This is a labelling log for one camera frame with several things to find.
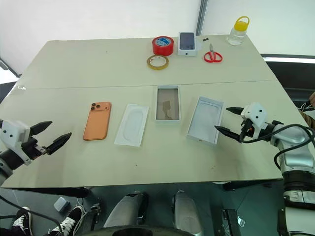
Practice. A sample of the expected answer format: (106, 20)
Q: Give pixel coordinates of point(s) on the orange phone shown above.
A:
(168, 104)

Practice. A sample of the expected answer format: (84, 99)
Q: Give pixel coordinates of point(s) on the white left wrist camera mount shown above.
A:
(13, 134)

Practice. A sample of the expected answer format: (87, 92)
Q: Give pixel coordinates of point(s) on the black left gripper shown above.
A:
(30, 147)

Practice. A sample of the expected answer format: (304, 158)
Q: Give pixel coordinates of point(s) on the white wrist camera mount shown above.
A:
(13, 134)
(257, 115)

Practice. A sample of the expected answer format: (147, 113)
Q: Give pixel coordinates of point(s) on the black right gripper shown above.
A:
(247, 126)

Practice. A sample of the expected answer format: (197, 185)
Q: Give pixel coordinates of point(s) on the black white sneaker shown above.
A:
(67, 221)
(23, 221)

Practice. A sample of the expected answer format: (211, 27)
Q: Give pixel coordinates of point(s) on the grey rounded robot leg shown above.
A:
(185, 211)
(125, 210)

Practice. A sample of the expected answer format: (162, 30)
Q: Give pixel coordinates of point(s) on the clear jar yellow lid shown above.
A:
(237, 34)

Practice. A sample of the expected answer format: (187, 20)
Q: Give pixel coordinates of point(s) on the bystander bare limb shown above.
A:
(312, 98)

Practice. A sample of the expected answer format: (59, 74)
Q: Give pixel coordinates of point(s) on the clear yellowish tape roll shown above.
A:
(150, 64)

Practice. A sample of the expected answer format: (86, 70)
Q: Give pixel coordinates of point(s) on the orange smartphone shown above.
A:
(96, 124)

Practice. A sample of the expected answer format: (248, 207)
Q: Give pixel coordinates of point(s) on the white paper insert tray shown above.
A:
(131, 125)

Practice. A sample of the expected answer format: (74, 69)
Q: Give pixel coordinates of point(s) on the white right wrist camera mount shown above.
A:
(257, 115)

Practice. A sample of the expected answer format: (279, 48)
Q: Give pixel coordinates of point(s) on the sealed dark-print phone box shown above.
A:
(187, 43)

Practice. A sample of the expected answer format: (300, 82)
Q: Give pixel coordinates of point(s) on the grey metal pole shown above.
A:
(201, 17)

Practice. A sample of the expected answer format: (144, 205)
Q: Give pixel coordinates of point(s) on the light grey rectangular sponge block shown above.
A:
(60, 204)

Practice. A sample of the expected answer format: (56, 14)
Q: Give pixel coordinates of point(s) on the red tape roll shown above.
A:
(162, 46)

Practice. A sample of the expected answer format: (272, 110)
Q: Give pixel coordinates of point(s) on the black side furniture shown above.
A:
(292, 73)

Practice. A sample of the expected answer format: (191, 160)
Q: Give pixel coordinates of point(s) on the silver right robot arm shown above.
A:
(297, 157)

